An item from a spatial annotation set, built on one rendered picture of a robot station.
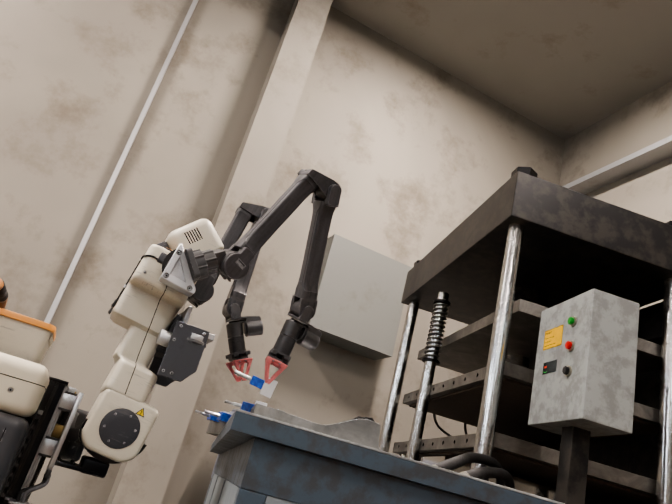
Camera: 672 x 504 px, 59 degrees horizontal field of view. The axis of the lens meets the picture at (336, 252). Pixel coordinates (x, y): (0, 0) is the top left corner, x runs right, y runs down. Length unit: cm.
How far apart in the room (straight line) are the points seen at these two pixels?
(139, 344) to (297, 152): 385
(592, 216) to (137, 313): 169
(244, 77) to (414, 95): 183
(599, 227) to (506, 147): 444
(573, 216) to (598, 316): 60
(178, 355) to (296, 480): 71
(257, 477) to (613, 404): 112
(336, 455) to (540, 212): 147
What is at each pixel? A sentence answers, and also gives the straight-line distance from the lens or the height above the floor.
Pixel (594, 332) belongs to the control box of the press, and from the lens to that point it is 192.
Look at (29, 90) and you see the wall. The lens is 521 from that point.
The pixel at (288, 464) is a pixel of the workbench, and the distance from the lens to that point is 116.
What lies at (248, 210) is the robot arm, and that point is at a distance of 223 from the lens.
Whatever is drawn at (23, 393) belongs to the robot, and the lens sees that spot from 158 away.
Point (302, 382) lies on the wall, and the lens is 493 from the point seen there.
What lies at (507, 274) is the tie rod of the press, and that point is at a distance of 225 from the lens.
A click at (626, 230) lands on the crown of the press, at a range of 255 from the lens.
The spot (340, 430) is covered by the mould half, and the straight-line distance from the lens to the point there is 180.
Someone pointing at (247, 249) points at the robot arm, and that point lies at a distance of 171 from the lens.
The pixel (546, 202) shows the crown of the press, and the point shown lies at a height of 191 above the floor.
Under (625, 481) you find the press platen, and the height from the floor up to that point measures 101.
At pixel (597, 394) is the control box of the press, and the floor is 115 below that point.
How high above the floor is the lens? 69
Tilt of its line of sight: 22 degrees up
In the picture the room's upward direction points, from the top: 15 degrees clockwise
